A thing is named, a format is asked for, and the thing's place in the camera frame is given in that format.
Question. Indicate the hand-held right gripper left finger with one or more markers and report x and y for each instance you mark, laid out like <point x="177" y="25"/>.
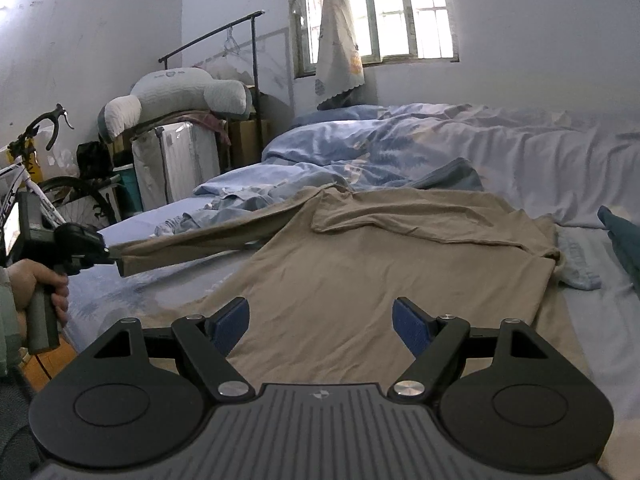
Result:
<point x="230" y="327"/>

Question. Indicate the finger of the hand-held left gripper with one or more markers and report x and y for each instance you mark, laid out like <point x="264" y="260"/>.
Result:
<point x="112" y="260"/>

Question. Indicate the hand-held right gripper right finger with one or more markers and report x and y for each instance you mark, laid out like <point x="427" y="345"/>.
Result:
<point x="412" y="327"/>

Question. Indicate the beige shirt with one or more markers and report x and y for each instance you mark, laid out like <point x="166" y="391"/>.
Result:
<point x="350" y="280"/>

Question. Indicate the black metal clothes rack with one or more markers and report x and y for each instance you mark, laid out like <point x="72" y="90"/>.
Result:
<point x="255" y="60"/>

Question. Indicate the person's left hand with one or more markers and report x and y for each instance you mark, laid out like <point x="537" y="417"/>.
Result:
<point x="25" y="280"/>

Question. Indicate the white bicycle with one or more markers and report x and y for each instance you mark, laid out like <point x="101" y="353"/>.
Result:
<point x="45" y="202"/>

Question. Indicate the teal storage bin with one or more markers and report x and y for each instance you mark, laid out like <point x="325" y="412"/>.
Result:
<point x="127" y="185"/>

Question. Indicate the black backpack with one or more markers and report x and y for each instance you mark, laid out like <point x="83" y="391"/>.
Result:
<point x="92" y="160"/>

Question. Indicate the yellow bag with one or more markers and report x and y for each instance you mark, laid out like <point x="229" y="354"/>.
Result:
<point x="31" y="160"/>

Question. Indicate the light blue shirt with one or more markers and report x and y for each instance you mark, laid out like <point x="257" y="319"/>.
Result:
<point x="225" y="205"/>

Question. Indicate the white suitcase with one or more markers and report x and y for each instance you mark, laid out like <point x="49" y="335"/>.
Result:
<point x="185" y="160"/>

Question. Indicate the pink plaid cloth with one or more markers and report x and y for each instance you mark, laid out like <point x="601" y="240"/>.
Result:
<point x="210" y="122"/>

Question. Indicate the brown cardboard box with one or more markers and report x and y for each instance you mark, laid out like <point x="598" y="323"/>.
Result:
<point x="245" y="142"/>

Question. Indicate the white and green backrest pillow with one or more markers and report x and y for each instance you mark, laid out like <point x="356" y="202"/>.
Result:
<point x="170" y="90"/>

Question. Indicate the blue printed duvet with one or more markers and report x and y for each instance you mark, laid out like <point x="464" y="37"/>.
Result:
<point x="525" y="160"/>

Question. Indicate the white plastic bag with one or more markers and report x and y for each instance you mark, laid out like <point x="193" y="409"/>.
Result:
<point x="220" y="67"/>

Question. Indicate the blue pillow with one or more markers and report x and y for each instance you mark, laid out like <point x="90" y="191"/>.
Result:
<point x="340" y="115"/>

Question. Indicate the dark teal folded garment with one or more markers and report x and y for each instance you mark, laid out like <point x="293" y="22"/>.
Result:
<point x="625" y="245"/>

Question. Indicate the patterned beige curtain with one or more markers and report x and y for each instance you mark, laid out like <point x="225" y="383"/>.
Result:
<point x="337" y="50"/>

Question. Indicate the barred window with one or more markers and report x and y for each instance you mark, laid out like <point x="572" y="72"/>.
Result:
<point x="400" y="5"/>

